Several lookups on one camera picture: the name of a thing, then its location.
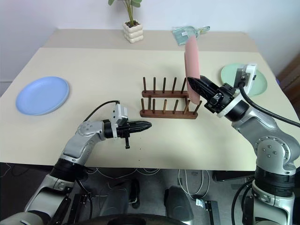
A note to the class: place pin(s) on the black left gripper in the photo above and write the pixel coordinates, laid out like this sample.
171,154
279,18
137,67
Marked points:
123,132

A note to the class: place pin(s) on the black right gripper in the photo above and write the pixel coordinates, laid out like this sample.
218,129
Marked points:
222,98

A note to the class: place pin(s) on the pink plate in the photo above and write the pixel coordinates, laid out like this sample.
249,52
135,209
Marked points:
192,58

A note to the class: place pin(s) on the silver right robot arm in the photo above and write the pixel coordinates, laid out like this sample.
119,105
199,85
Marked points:
269,145

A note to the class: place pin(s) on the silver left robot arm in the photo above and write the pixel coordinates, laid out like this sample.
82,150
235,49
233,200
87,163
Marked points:
77,143

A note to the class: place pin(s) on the wooden dish rack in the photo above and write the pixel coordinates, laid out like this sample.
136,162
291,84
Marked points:
166,113

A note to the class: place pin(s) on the green plate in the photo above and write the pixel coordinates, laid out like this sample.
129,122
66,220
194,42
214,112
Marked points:
230,75

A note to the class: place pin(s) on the teal plastic package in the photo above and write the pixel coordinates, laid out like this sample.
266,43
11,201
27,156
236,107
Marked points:
184,35

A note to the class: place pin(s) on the dark rounded foot shape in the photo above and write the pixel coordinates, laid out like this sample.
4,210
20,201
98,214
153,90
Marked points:
178,201

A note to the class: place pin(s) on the brown wooden furniture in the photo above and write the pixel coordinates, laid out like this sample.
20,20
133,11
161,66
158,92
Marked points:
290,70

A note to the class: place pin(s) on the white bubble plant pot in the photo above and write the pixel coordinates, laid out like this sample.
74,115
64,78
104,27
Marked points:
133,32

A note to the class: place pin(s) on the black flat box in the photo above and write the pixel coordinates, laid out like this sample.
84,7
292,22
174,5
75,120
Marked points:
232,175

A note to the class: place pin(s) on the black slotted bar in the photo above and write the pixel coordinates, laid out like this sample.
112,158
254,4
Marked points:
80,206

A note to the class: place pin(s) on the blue plate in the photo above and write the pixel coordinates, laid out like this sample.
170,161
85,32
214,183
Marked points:
42,95

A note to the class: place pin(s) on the green leafy plant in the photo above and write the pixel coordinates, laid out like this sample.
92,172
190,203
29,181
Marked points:
130,9

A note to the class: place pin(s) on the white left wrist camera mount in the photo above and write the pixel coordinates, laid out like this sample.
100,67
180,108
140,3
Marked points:
120,112

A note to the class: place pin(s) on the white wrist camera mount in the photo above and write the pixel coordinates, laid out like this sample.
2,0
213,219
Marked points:
120,112
249,75

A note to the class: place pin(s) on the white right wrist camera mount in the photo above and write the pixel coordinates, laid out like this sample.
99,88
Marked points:
249,75

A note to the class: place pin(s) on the metal bracket with black bar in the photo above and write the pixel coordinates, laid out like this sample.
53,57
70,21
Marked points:
208,208

